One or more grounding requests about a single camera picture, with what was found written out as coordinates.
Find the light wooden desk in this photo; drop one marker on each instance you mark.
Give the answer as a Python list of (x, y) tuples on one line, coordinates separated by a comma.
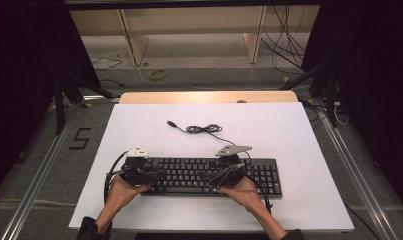
[(189, 20)]

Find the person's dark left sleeve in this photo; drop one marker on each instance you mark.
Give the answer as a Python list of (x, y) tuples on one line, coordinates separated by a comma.
[(89, 230)]

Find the person's dark sleeve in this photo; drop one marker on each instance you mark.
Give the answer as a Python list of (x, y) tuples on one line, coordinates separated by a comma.
[(89, 230), (294, 235)]

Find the white board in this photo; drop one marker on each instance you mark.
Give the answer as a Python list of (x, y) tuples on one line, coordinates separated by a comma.
[(289, 133)]

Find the black metal stand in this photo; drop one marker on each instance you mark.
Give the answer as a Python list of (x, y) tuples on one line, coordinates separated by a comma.
[(330, 100), (60, 110)]

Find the person's dark right sleeve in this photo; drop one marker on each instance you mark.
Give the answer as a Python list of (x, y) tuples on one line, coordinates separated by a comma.
[(294, 235)]

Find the yellow tape roll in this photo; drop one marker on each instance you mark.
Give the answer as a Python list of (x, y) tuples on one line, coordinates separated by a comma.
[(152, 75)]

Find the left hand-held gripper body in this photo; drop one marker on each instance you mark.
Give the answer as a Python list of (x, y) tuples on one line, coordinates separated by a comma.
[(135, 168)]

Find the black keyboard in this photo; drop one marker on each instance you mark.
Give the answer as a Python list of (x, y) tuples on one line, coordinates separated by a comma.
[(255, 176)]

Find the light wooden table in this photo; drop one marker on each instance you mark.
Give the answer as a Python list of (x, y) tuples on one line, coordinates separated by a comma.
[(189, 97)]

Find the dark curtain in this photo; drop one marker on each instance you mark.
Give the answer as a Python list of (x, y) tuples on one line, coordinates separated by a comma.
[(19, 83), (379, 83)]

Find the person's right hand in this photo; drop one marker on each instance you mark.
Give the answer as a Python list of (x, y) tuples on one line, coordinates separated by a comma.
[(245, 195)]

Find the metal floor rail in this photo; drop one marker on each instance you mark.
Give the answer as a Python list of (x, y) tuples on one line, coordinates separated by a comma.
[(39, 173), (355, 173)]

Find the person's left hand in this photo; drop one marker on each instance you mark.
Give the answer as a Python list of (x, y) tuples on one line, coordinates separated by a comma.
[(122, 195)]

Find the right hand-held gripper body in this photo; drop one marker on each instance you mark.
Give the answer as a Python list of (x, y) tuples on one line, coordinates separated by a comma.
[(229, 166)]

